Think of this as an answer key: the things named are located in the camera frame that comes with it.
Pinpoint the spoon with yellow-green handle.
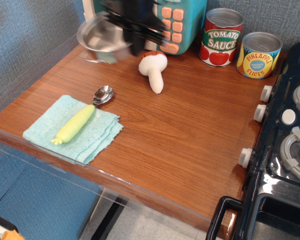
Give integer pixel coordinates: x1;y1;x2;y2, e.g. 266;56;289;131
50;85;114;145

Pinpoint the white stove knob middle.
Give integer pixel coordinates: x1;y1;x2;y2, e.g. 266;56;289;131
253;104;267;123

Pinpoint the small stainless steel pot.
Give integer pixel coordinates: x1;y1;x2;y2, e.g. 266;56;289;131
76;11;132;64

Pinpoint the plush white brown mushroom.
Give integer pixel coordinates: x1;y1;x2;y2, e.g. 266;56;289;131
138;50;168;94

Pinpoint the clear acrylic table guard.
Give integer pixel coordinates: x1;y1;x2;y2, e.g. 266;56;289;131
0;129;213;235

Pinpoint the light teal folded cloth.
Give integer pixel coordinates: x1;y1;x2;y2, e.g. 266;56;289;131
22;95;124;164

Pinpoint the tomato sauce can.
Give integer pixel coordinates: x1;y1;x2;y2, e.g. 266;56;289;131
199;8;244;67

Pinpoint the pineapple slices can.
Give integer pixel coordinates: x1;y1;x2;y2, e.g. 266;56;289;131
236;31;283;80

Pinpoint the white stove knob upper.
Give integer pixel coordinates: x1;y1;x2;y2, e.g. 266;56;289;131
260;85;273;103

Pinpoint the white stove knob lower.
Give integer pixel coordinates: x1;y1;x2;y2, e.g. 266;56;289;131
238;148;253;169

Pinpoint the white stove knob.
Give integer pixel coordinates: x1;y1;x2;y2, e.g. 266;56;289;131
238;148;253;169
253;104;267;123
260;85;273;103

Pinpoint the orange fuzzy object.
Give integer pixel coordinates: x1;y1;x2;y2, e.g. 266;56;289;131
2;230;25;240

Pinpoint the black table leg frame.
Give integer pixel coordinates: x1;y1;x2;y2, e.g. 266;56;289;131
91;196;127;240

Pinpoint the teal toy microwave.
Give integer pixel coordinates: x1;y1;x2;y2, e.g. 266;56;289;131
82;0;207;55

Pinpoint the black toy stove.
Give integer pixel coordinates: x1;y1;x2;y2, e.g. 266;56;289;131
206;42;300;240

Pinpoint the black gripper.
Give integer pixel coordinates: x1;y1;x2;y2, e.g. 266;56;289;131
103;0;166;56

